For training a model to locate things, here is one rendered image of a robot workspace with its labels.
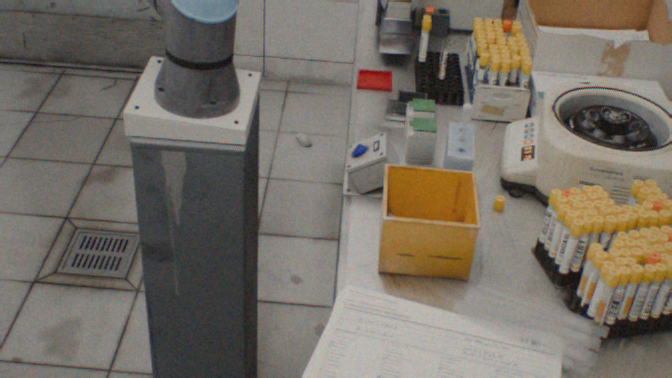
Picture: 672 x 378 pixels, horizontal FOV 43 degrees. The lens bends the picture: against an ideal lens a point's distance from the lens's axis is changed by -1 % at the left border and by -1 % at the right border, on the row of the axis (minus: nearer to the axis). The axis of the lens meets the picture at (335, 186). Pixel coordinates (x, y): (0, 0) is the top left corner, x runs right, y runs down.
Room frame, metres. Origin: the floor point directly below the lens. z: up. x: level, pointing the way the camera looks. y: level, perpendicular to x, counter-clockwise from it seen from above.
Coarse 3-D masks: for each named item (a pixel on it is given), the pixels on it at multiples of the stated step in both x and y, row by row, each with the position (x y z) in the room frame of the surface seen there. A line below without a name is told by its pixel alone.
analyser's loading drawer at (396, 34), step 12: (384, 12) 1.73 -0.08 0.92; (384, 24) 1.63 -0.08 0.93; (396, 24) 1.63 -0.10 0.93; (408, 24) 1.63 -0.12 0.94; (384, 36) 1.58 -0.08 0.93; (396, 36) 1.58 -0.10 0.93; (408, 36) 1.58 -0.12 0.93; (384, 48) 1.58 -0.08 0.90; (396, 48) 1.58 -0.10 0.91; (408, 48) 1.58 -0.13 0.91
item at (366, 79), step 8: (360, 72) 1.52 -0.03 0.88; (368, 72) 1.52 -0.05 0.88; (376, 72) 1.52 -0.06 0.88; (384, 72) 1.52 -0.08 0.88; (360, 80) 1.48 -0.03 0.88; (368, 80) 1.49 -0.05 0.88; (376, 80) 1.49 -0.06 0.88; (384, 80) 1.49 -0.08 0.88; (360, 88) 1.45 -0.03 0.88; (368, 88) 1.45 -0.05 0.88; (376, 88) 1.45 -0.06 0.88; (384, 88) 1.45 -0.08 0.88
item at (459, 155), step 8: (456, 128) 1.17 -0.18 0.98; (472, 128) 1.17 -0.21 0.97; (448, 136) 1.16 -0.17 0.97; (456, 136) 1.14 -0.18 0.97; (464, 136) 1.15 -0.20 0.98; (472, 136) 1.15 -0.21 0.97; (448, 144) 1.12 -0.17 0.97; (456, 144) 1.12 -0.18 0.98; (464, 144) 1.12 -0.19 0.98; (472, 144) 1.12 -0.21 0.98; (448, 152) 1.10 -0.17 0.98; (456, 152) 1.10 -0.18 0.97; (464, 152) 1.10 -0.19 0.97; (472, 152) 1.10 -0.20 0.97; (448, 160) 1.09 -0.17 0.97; (456, 160) 1.09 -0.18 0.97; (464, 160) 1.08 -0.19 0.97; (472, 160) 1.08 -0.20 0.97; (440, 168) 1.19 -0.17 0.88; (448, 168) 1.09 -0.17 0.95; (456, 168) 1.09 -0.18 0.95; (464, 168) 1.08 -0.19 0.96
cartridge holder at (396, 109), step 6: (402, 90) 1.39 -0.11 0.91; (402, 96) 1.39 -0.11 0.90; (408, 96) 1.39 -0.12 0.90; (414, 96) 1.39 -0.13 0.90; (420, 96) 1.39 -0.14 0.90; (426, 96) 1.38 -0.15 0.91; (390, 102) 1.39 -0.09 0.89; (396, 102) 1.37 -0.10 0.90; (402, 102) 1.39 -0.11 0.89; (390, 108) 1.36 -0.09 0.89; (396, 108) 1.35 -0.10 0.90; (402, 108) 1.34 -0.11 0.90; (390, 114) 1.34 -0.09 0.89; (396, 114) 1.34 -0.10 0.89; (402, 114) 1.34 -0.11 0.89; (402, 120) 1.34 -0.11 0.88
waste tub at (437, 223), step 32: (384, 192) 0.98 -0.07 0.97; (416, 192) 1.05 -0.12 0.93; (448, 192) 1.05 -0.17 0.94; (384, 224) 0.92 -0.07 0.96; (416, 224) 0.92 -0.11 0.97; (448, 224) 0.92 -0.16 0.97; (480, 224) 0.92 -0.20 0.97; (384, 256) 0.92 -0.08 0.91; (416, 256) 0.92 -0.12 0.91; (448, 256) 0.92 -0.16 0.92
